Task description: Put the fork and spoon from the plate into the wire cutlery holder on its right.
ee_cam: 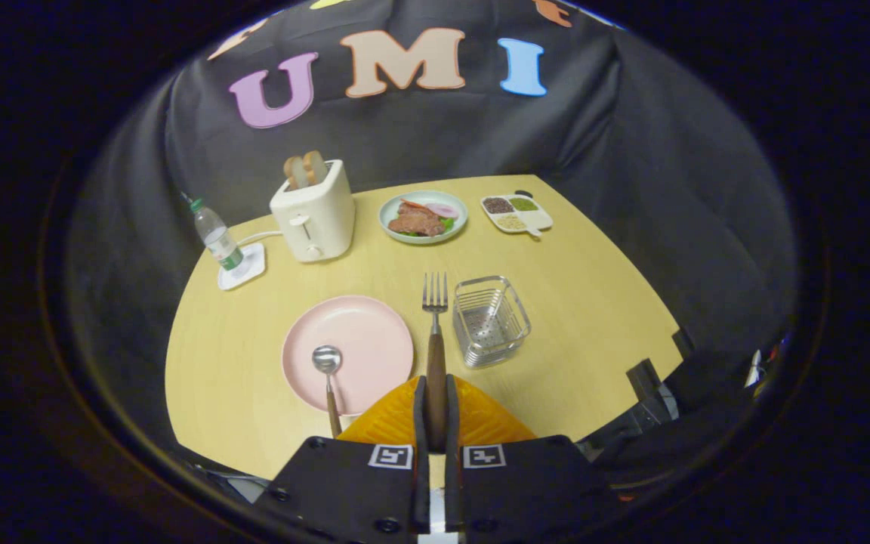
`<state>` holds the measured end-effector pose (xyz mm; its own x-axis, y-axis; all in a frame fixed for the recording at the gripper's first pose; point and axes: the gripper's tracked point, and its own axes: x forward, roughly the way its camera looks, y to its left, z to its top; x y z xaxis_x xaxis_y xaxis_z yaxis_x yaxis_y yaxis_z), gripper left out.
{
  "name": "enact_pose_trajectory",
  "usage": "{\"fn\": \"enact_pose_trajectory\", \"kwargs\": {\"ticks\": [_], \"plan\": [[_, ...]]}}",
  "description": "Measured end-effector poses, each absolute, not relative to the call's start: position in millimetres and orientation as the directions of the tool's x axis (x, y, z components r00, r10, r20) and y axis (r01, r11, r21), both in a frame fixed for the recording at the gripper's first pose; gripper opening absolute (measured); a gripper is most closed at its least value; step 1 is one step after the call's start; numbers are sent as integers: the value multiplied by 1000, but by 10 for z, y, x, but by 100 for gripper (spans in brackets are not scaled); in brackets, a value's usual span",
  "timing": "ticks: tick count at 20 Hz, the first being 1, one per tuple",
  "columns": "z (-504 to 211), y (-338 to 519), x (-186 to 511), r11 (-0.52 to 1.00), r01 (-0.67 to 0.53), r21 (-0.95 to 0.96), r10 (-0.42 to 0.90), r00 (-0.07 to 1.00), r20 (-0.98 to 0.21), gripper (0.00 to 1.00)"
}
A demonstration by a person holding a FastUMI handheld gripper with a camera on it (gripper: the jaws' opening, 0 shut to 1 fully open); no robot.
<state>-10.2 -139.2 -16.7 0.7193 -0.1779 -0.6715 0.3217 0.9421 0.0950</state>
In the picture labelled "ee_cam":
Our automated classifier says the white square coaster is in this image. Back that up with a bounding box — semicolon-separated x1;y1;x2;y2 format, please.
217;242;267;292

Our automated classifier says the white toaster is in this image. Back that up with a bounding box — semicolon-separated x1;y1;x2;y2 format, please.
270;159;356;264

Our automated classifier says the wooden handled metal fork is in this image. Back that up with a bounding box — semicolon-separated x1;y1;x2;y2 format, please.
421;272;449;453

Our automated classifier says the metal wire cutlery basket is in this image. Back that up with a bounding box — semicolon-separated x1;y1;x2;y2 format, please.
452;276;532;369

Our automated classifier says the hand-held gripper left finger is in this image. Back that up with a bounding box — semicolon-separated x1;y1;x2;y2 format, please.
254;376;431;541

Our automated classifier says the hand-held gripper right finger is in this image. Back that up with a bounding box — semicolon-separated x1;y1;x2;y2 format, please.
444;374;619;541

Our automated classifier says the wooden handled metal spoon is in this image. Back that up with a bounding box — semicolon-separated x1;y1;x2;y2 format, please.
311;345;344;439

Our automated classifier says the clear plastic water bottle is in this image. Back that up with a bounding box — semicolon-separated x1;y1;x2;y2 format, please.
182;193;247;273

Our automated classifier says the pale green plate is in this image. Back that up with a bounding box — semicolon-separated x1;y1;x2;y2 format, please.
378;190;469;245

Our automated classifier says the cooked meat with vegetables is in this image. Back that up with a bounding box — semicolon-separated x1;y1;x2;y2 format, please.
388;199;457;237

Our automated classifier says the pink plate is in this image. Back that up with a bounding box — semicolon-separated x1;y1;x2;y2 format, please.
282;295;415;416

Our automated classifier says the black backdrop cloth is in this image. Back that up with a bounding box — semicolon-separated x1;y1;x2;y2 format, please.
65;0;797;454

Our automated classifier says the white divided condiment dish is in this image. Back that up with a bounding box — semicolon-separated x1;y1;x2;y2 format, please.
480;193;554;240

